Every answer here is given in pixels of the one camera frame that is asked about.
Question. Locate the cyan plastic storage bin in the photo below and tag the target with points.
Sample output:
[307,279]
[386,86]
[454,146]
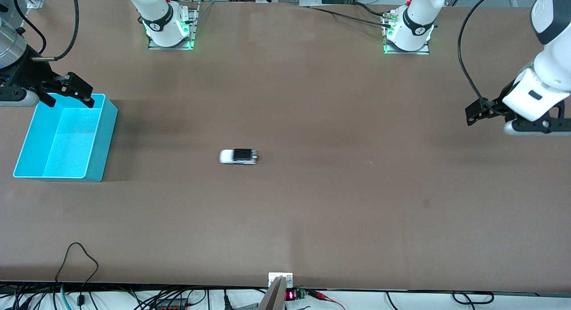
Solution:
[67,140]

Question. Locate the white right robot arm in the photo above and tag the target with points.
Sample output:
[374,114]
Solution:
[158,20]

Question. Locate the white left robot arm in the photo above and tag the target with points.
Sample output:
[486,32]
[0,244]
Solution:
[415,24]

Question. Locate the red and black clip lead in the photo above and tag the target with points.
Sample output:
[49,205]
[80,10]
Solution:
[323,295]

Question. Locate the power strip with orange switches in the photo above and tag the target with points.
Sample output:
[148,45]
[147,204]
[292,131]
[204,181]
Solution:
[171,306]

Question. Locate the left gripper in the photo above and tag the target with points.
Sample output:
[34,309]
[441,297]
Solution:
[501,103]

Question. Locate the white jeep toy black roof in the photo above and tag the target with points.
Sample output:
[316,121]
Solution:
[229,156]

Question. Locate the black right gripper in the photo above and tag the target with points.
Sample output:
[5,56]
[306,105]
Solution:
[30,78]

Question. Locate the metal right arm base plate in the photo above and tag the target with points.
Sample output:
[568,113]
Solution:
[192,29]

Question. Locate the red digit display module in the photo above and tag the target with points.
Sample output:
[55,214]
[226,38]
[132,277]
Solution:
[292,295]

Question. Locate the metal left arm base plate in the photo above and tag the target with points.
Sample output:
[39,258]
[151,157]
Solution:
[424,50]

